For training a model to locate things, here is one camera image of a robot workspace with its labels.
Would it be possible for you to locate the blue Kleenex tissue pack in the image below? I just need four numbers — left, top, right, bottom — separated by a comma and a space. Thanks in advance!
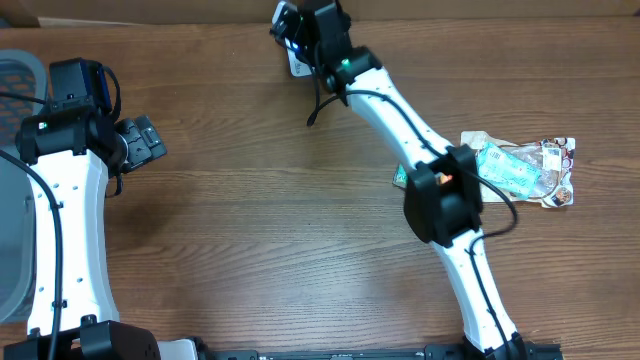
392, 164, 408, 189

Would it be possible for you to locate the teal tissue pack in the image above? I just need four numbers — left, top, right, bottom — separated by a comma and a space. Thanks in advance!
476, 143, 541, 199

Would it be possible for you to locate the beige plastic pouch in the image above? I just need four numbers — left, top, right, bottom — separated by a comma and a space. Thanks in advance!
460, 131, 576, 208

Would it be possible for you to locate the orange white tissue pack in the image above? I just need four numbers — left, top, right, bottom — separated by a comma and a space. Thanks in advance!
435, 172, 453, 186

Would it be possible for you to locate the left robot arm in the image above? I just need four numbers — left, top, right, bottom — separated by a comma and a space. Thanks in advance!
4, 58, 206, 360

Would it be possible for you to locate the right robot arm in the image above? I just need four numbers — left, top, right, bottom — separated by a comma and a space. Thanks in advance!
270, 1, 528, 359

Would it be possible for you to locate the white barcode scanner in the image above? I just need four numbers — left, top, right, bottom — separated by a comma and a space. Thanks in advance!
287, 50, 311, 78

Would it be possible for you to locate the grey plastic basket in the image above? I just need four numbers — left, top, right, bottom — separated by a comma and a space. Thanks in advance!
1, 49, 48, 323

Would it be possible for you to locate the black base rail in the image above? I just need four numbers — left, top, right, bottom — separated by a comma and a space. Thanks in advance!
201, 342, 564, 360

